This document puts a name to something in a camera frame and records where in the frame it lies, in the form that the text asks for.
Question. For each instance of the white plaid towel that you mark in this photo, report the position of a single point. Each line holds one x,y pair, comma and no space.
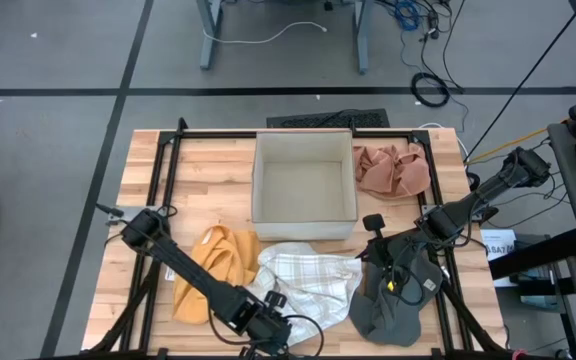
313,280

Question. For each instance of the red clamp knob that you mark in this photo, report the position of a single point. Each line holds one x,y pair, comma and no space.
519,355

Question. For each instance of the long straight black pole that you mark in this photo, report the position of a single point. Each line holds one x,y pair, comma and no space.
518,92

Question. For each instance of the beige fabric storage box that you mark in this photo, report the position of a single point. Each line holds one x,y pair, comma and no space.
303,195

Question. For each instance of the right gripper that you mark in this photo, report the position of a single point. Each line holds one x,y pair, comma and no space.
390,255

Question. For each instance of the white printed paper label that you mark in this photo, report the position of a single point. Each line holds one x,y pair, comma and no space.
500,247

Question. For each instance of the black power adapter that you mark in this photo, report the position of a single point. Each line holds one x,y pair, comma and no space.
434,22

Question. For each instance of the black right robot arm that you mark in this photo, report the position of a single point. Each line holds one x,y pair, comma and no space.
488,190

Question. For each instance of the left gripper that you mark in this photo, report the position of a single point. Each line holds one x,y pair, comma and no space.
270,330

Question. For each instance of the small white table sticker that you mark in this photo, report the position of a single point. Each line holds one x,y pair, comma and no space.
170,273

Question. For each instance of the mustard yellow towel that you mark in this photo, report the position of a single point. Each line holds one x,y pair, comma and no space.
228,260

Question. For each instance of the dark grey waffle towel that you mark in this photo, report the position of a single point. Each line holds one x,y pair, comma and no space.
383,320

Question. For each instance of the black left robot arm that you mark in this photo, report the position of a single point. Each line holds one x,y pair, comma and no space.
193,270

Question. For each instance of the black perforated floor mat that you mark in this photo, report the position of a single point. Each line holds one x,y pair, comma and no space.
328,119

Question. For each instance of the black metal table frame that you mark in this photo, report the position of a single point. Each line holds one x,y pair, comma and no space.
208,134

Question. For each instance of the salmon pink towel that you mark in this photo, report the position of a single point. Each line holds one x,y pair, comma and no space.
393,172

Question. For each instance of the grey desk leg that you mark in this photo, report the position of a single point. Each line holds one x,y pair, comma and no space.
363,50
209,45

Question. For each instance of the black cart beam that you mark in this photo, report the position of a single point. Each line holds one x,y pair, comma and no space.
538,255

